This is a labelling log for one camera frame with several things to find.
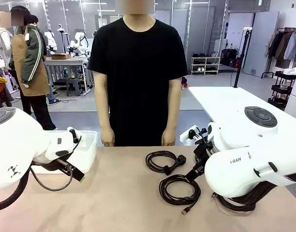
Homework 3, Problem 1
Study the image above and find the black bags pile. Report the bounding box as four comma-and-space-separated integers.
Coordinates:
220, 48, 242, 68

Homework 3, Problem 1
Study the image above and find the thin black camera cable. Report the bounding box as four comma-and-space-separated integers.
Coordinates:
29, 165, 74, 192

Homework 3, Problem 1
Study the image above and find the white cylindrical appliance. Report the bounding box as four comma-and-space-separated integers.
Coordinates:
284, 69, 296, 121

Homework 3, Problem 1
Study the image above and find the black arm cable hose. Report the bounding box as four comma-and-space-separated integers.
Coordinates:
0, 169, 30, 213
217, 173, 296, 213

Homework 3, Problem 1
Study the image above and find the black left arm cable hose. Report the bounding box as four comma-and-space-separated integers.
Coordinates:
0, 169, 30, 213

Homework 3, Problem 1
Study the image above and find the figure in grey top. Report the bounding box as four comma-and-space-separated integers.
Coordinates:
0, 11, 15, 71

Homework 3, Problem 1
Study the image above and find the black pole stand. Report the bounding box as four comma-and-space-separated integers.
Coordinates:
234, 27, 253, 88

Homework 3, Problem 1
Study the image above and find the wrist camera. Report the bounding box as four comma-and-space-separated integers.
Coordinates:
69, 129, 82, 145
179, 125, 207, 146

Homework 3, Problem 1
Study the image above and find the person in brown apron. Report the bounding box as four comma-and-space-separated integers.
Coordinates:
8, 5, 58, 131

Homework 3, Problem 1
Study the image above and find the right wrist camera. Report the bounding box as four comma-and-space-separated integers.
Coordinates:
179, 125, 207, 146

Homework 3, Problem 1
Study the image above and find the white background robot pair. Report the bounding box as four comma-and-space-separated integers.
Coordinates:
67, 31, 90, 58

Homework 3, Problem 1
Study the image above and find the person in black t-shirt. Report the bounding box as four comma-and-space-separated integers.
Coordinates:
87, 0, 189, 147

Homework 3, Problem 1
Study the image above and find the wooden shoe rack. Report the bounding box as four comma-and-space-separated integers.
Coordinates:
191, 56, 221, 75

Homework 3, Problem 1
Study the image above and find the person's left hand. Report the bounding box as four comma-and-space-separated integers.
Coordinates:
161, 128, 177, 147

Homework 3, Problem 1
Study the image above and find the black braided USB cable coil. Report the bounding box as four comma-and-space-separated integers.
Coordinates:
159, 174, 202, 216

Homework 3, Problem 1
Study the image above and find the person's right hand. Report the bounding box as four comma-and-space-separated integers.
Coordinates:
100, 128, 116, 147

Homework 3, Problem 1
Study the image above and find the grey workbench table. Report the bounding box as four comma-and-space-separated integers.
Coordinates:
44, 57, 94, 95

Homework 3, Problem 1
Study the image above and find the grey plastic stool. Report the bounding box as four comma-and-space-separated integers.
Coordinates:
65, 77, 82, 97

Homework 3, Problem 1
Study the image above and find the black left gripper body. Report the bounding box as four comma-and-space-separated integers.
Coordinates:
32, 158, 73, 173

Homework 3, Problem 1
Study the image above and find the person's right forearm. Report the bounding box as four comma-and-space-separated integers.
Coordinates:
94, 95, 115, 131

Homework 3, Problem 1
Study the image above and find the coat rack with clothes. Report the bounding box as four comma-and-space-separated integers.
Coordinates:
264, 27, 296, 79

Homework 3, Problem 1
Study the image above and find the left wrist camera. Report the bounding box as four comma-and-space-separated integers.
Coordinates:
69, 129, 82, 145

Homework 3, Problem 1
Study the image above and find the white table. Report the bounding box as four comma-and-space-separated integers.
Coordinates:
188, 86, 296, 124

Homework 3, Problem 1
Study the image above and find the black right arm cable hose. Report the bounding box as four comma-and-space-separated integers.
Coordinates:
217, 173, 296, 213

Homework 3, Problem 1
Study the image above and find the black utility cart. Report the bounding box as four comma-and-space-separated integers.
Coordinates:
267, 70, 296, 109

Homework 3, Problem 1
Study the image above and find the black power cord with plug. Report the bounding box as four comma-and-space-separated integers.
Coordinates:
145, 150, 187, 176

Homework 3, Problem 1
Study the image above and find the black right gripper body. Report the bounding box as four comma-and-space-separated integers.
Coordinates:
193, 141, 213, 170

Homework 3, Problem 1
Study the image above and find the clear plastic storage bin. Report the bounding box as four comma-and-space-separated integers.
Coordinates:
34, 130, 98, 174

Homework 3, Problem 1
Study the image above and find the person's left forearm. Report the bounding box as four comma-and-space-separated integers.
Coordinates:
163, 95, 182, 131

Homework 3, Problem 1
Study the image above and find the cardboard box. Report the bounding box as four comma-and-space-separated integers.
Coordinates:
50, 53, 71, 60

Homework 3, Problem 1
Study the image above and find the small white background robot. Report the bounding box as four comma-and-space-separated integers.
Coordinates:
44, 30, 58, 55

